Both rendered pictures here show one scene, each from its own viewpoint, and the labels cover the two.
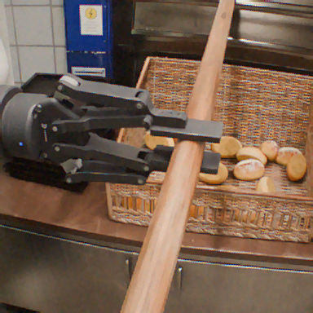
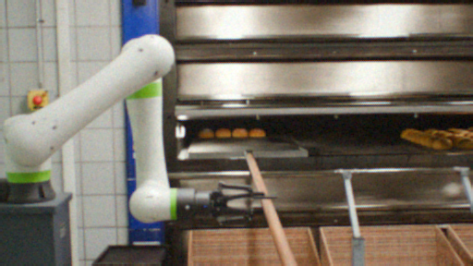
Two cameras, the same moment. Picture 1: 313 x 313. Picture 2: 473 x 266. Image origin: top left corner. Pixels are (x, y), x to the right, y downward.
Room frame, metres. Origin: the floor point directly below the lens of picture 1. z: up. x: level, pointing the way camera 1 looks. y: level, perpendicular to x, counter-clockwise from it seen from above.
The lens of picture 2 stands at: (-1.28, 0.47, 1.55)
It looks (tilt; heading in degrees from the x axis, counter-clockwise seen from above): 6 degrees down; 346
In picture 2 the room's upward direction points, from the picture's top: 1 degrees counter-clockwise
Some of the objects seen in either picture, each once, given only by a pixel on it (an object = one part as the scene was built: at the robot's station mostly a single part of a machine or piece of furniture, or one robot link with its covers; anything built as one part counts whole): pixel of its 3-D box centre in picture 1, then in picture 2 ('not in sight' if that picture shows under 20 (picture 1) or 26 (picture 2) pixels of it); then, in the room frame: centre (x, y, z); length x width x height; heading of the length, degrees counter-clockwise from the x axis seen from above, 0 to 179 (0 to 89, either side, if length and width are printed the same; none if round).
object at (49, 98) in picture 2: not in sight; (40, 100); (1.56, 0.68, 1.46); 0.10 x 0.07 x 0.10; 78
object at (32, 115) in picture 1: (48, 128); (212, 203); (0.46, 0.12, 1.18); 0.09 x 0.07 x 0.08; 77
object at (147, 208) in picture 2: not in sight; (153, 203); (0.51, 0.29, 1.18); 0.14 x 0.13 x 0.11; 77
